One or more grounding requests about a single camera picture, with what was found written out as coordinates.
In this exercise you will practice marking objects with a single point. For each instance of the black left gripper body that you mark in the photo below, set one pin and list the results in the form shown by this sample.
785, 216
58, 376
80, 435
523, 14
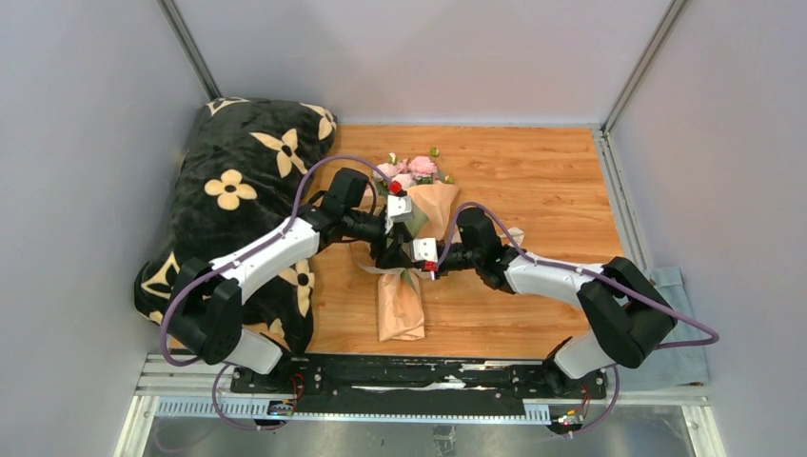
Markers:
368, 228

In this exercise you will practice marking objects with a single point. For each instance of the blue denim tote bag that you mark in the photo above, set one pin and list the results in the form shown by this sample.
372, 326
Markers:
674, 366

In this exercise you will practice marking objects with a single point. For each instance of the pink fake flower bouquet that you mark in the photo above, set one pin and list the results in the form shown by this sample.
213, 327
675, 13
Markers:
409, 172

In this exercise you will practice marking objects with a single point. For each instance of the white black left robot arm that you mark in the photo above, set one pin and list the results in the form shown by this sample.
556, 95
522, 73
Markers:
205, 309

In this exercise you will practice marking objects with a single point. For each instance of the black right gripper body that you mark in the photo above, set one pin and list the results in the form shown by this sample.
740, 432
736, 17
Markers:
459, 257

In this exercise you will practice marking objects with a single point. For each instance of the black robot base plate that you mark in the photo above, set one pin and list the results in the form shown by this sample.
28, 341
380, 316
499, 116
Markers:
357, 384

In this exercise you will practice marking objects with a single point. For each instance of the green and peach wrapping paper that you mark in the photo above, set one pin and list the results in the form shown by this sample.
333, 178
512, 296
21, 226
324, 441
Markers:
400, 314

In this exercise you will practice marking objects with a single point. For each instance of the white gold-lettered ribbon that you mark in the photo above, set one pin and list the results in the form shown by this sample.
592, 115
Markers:
364, 259

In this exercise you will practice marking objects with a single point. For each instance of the aluminium front frame rail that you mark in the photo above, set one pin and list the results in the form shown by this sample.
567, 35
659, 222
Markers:
193, 412

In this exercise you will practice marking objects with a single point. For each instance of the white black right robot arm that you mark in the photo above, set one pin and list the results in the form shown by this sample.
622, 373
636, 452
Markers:
627, 318

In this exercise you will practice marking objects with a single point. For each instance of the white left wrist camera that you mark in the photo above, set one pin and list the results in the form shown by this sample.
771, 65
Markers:
399, 207

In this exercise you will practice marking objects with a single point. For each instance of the black floral plush blanket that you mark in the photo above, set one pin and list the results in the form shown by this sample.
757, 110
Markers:
245, 161

